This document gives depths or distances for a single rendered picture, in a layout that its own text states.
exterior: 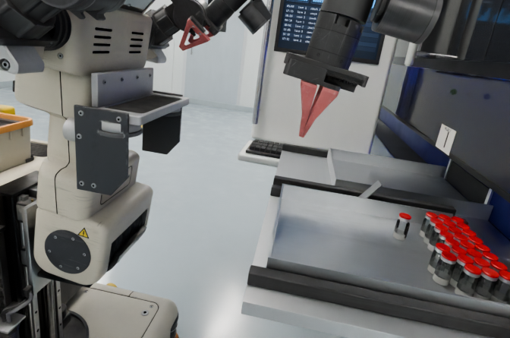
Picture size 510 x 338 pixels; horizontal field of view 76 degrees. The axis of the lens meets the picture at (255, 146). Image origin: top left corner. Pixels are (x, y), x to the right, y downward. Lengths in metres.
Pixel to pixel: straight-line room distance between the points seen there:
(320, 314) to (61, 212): 0.54
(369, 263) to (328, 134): 0.87
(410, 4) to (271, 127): 1.02
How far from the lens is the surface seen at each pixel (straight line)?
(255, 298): 0.46
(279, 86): 1.35
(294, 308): 0.45
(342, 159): 1.03
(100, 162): 0.65
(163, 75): 6.45
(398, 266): 0.59
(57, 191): 0.76
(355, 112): 1.36
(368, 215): 0.72
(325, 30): 0.41
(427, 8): 0.44
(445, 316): 0.51
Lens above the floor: 1.18
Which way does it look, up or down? 17 degrees down
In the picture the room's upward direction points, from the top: 8 degrees clockwise
